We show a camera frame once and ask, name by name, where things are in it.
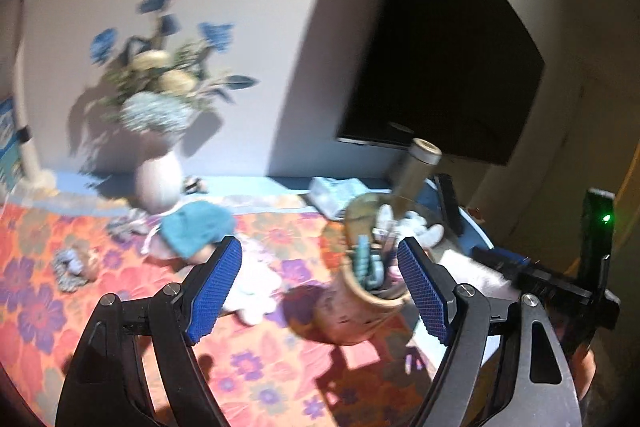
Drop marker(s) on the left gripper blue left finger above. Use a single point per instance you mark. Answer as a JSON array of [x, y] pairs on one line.
[[105, 383]]

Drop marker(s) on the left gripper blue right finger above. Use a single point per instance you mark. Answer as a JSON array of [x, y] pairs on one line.
[[534, 386]]

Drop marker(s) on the teal knitted cloth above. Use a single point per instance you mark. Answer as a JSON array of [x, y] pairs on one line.
[[194, 226]]

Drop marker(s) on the white plush toy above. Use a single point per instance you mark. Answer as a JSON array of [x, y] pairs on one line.
[[253, 294]]

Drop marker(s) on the blue grey scrunchie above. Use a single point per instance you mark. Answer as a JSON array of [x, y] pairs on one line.
[[73, 268]]

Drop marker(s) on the floral orange table mat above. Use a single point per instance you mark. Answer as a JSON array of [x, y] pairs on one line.
[[281, 372]]

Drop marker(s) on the white ribbed vase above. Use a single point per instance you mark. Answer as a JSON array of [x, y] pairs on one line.
[[158, 177]]

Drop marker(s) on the woven bamboo basket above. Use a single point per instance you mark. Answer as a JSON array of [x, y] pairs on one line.
[[383, 217]]

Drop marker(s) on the white desk lamp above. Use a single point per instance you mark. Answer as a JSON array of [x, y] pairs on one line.
[[13, 20]]

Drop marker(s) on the metal thermos bottle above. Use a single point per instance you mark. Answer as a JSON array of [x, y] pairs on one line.
[[422, 157]]

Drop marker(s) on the blue tissue pack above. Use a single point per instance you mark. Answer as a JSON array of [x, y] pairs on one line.
[[332, 196]]

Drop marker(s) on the black television screen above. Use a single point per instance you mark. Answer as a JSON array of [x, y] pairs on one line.
[[462, 74]]

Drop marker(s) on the blue and cream flower bouquet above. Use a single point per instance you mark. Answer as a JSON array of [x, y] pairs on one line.
[[155, 89]]

